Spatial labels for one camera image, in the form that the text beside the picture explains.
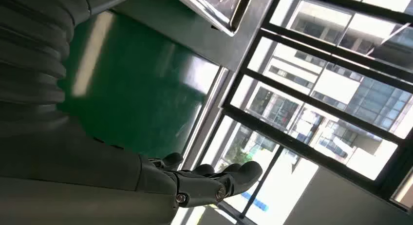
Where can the black window frame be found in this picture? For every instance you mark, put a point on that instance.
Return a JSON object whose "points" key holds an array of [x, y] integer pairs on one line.
{"points": [[322, 104]]}

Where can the green belt conveyor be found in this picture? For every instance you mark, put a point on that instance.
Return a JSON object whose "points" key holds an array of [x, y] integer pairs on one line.
{"points": [[135, 94]]}

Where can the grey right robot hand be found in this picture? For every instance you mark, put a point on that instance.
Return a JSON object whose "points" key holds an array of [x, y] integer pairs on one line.
{"points": [[74, 172]]}

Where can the steel scale tray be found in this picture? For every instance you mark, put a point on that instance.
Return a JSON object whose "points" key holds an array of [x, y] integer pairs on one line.
{"points": [[219, 7]]}

